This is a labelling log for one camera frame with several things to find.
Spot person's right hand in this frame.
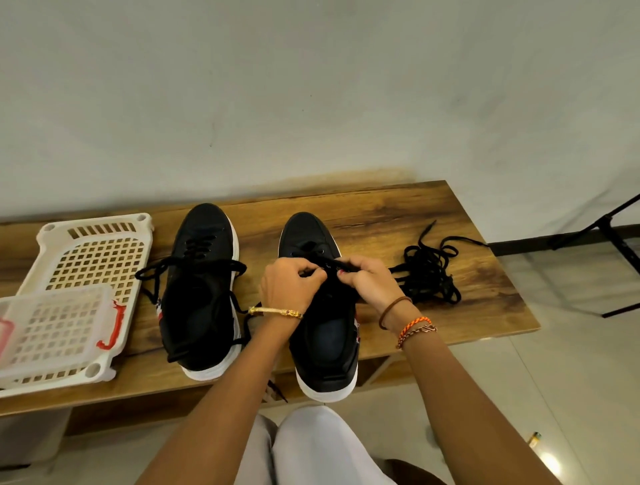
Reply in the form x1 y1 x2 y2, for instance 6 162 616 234
336 254 410 327

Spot person's left hand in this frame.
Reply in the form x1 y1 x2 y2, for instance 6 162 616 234
258 256 330 322

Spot black shoelace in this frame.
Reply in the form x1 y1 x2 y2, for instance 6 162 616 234
389 240 463 308
389 219 492 308

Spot black sneaker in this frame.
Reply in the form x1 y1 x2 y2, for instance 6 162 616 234
154 202 249 384
275 210 362 405

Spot person's left forearm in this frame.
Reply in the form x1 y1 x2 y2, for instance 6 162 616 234
134 312 303 485

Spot person's right forearm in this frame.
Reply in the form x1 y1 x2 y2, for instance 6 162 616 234
382 300 563 485

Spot person's black shirt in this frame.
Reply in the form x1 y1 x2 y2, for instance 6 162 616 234
384 456 447 485

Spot white plastic lattice basket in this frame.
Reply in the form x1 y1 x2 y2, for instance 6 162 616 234
0 211 156 401

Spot black tripod stand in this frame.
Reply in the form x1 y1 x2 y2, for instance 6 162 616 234
549 192 640 320

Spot white box under table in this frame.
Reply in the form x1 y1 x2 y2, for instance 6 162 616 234
0 404 74 472

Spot gold bracelet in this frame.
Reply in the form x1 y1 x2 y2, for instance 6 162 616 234
245 302 307 322

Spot orange braided bracelet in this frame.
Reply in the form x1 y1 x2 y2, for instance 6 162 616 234
394 314 440 352

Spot clear container with red handles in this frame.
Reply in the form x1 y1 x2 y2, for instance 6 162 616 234
0 282 129 383

